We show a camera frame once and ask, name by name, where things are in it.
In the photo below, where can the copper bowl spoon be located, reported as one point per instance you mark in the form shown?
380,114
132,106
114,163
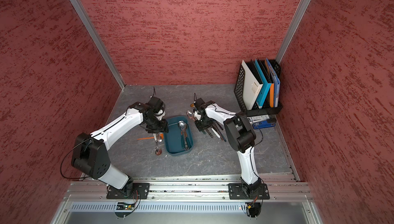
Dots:
158,151

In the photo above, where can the blue folder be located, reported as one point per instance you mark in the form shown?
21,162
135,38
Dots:
276,83

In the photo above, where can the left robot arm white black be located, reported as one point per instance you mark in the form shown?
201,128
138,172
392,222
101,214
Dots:
90,154

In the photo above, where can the blue stapler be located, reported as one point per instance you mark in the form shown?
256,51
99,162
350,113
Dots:
262,121

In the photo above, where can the white folder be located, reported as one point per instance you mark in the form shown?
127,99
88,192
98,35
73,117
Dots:
252,85

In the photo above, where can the blue iridescent spoon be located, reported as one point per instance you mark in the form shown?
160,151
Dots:
220,129

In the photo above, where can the aluminium front rail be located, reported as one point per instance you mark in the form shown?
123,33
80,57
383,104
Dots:
192,191

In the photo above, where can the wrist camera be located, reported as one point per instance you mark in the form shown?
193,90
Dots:
199,107
157,106

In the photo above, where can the left corner aluminium post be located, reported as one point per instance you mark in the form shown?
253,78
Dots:
84,17

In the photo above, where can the silver spoon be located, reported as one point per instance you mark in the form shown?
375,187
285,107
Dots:
191,115

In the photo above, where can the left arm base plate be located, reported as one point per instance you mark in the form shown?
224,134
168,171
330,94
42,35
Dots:
130,191

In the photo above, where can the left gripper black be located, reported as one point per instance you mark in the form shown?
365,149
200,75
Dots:
162,128

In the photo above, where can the teal folder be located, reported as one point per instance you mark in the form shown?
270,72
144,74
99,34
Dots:
266,82

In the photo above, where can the white handled spoon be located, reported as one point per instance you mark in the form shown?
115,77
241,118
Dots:
216,132

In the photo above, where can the orange handled spoon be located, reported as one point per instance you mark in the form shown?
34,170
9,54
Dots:
158,137

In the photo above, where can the corner aluminium post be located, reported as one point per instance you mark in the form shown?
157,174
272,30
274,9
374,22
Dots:
297,17
84,17

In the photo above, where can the perforated cable tray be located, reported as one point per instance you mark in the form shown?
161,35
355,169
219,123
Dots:
150,207

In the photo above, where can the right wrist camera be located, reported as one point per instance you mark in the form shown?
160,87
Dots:
199,107

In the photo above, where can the teal plastic storage box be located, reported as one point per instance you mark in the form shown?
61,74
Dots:
174,140

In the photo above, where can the black mesh file rack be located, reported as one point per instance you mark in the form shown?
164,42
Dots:
256,111

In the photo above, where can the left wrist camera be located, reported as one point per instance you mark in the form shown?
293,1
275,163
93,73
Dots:
157,106

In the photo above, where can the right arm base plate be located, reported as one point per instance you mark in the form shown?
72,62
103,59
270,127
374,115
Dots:
244,191

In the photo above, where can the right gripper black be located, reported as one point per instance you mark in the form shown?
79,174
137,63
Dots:
201,127

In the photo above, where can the right corner aluminium post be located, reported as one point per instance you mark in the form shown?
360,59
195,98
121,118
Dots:
297,17

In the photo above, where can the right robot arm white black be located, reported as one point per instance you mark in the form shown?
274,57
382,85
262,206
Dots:
235,129

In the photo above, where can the orange folder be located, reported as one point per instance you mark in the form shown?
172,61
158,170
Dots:
272,88

